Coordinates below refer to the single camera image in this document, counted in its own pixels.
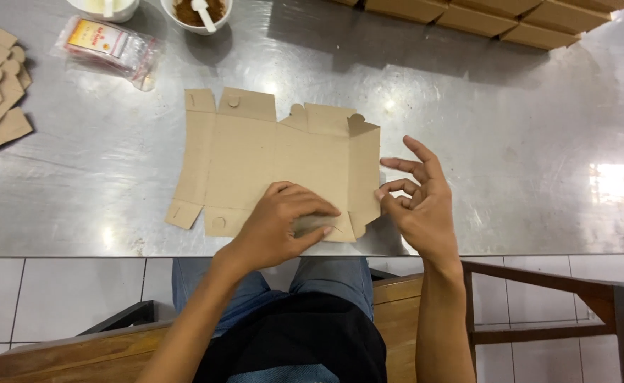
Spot person's left hand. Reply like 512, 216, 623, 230
213, 181, 342, 273

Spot person's right hand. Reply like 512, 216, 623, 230
374, 135, 462, 262

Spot brown cardboard box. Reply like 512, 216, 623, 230
164, 87, 382, 243

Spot person's blue jeans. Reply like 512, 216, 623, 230
171, 256, 375, 339

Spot person's black shirt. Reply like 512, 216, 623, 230
192, 291, 388, 383

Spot black metal bar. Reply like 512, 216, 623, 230
77, 300, 156, 337

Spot row of folded cardboard boxes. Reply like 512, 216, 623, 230
332, 0, 624, 52

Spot wooden bench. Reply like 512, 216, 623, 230
0, 273, 425, 383

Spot white bowl with brown powder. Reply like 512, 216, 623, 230
160, 0, 234, 36

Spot brown powder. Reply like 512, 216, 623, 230
173, 0, 227, 27

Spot clear plastic packet red label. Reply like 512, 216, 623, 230
50, 14, 164, 93

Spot white bowl with cream content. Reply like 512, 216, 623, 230
65, 0, 141, 24

